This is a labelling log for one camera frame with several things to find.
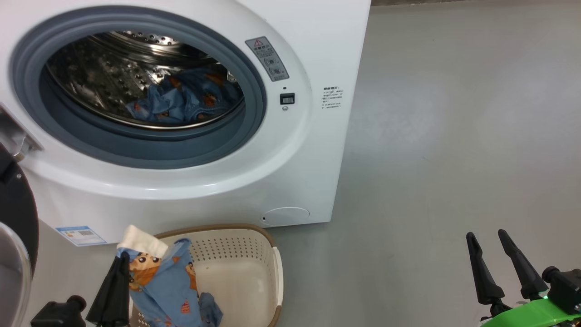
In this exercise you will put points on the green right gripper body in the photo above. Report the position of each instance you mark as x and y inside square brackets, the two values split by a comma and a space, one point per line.
[535, 315]

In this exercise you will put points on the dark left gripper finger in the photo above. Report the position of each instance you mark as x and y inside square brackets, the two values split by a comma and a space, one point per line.
[123, 295]
[102, 304]

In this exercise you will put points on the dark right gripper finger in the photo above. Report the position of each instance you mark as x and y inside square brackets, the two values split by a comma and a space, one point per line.
[526, 272]
[485, 277]

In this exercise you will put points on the blue cartoon print garment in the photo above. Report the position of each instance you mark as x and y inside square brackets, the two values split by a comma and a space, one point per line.
[181, 97]
[168, 290]

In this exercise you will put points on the cream white cloth garment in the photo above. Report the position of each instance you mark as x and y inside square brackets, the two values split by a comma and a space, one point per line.
[143, 240]

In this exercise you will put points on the black glass washing machine door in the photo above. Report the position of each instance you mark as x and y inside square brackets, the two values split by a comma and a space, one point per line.
[20, 218]

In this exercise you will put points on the cream perforated laundry basket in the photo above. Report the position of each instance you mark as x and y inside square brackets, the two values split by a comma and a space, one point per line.
[240, 281]

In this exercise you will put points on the grey rubber door gasket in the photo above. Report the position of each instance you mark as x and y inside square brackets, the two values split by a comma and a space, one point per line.
[136, 150]

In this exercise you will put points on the metal door hinge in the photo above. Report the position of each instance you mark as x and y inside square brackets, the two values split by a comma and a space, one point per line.
[20, 136]

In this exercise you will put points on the white front-load washing machine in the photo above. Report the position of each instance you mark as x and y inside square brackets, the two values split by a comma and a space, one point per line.
[308, 159]

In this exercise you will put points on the black door latch socket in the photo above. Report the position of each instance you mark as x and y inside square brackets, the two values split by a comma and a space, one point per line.
[287, 98]

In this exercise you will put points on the blue energy label sticker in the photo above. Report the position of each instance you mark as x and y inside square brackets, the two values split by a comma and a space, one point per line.
[81, 236]

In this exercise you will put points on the round white filter cover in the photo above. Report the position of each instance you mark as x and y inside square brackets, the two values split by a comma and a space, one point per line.
[286, 216]

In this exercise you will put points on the perforated steel washer drum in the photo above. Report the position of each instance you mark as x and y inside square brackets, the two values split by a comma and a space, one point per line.
[91, 77]

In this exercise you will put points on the small black text label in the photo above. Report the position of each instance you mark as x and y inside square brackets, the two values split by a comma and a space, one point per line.
[332, 97]

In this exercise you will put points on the grey warning sticker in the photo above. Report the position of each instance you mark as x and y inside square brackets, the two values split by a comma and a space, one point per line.
[268, 59]

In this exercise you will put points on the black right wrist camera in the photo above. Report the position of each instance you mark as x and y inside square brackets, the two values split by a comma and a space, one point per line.
[565, 288]

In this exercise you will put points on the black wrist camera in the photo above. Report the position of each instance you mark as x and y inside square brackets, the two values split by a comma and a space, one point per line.
[565, 288]
[59, 315]

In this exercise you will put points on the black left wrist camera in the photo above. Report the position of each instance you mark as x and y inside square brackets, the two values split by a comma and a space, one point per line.
[59, 315]

